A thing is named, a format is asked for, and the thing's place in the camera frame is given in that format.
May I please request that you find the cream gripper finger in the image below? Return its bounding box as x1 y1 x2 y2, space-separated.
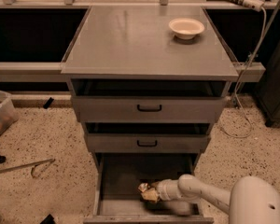
141 188 160 203

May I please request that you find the orange soda can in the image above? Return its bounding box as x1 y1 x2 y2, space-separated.
138 182 158 193

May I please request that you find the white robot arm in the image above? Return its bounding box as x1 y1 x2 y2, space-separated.
138 175 280 224

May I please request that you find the bottom grey drawer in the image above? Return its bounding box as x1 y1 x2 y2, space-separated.
83 153 214 224

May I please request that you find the grey drawer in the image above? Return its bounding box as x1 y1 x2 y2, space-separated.
71 79 227 124
83 122 210 153
83 153 214 224

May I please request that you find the middle grey drawer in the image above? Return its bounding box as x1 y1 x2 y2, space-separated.
83 122 210 153

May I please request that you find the grey drawer cabinet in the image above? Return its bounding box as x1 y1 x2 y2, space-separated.
61 5 240 224

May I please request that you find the top grey drawer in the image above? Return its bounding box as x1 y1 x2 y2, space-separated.
71 79 227 124

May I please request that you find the black object bottom edge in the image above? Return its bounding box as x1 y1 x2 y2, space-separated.
40 215 56 224

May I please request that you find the metal grabber stick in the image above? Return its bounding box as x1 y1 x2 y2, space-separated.
0 159 55 175

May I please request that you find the small black floor block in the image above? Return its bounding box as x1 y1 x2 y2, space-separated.
43 97 54 109

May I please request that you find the dark cabinet at right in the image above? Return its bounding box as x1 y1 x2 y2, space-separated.
255 40 280 127

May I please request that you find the white paper bowl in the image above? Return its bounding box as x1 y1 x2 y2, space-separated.
169 18 204 40

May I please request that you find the clear plastic storage bin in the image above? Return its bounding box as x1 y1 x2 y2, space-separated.
0 91 18 135

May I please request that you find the white power cable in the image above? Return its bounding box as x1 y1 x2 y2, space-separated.
219 7 268 139

